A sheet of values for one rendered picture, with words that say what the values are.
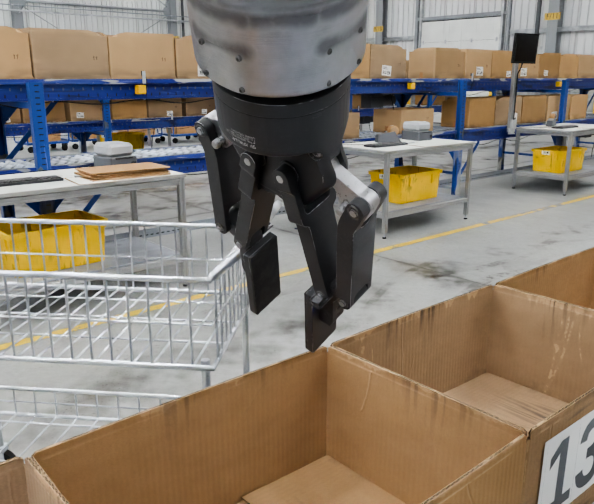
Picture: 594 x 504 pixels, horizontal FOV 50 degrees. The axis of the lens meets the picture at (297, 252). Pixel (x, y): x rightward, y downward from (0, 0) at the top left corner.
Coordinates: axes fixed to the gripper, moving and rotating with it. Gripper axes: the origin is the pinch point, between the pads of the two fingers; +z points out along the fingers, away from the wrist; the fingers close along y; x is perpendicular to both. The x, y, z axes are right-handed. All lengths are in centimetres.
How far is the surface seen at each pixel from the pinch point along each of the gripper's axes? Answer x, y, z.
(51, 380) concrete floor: 21, -175, 226
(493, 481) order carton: 7.1, 18.1, 21.0
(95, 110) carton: 372, -695, 500
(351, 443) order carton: 9.7, 0.6, 40.7
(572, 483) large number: 19.0, 24.7, 34.0
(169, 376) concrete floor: 59, -135, 230
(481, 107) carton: 619, -232, 431
